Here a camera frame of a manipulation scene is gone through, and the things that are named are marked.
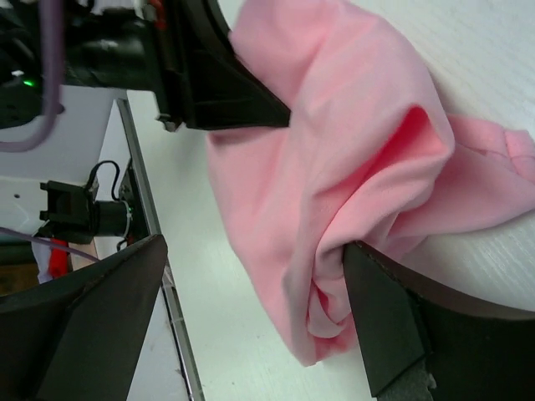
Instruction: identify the pink t-shirt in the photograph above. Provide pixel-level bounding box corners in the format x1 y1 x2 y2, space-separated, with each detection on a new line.
206 1 534 366

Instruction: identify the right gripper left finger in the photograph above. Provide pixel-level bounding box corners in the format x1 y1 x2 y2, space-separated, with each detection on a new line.
1 235 167 401

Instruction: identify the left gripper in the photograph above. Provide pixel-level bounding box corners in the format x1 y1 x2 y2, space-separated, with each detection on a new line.
1 1 290 129

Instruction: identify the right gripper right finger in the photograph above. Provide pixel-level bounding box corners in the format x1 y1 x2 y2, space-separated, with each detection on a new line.
343 241 534 400

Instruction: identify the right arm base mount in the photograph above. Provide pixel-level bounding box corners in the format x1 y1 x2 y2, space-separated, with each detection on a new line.
37 161 149 249

